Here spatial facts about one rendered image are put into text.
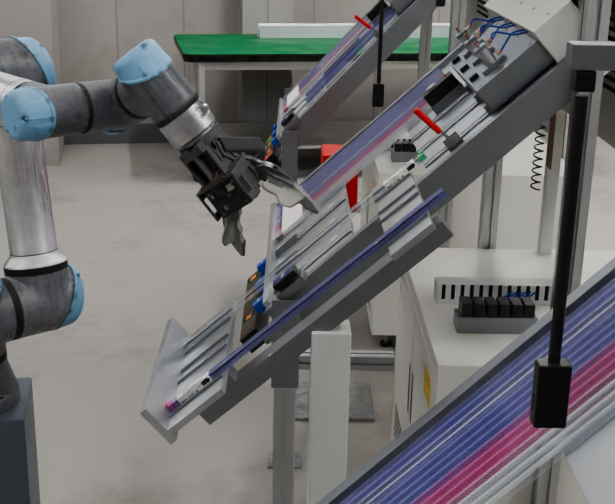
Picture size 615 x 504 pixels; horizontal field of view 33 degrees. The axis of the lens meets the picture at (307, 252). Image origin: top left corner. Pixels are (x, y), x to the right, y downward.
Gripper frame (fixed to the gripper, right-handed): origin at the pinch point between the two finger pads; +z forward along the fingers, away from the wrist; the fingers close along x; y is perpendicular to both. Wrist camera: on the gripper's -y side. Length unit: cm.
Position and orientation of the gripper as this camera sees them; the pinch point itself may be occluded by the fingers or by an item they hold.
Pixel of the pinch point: (282, 233)
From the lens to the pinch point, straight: 159.4
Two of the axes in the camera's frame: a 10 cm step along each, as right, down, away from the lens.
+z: 5.9, 7.6, 2.9
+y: -2.2, 4.9, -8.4
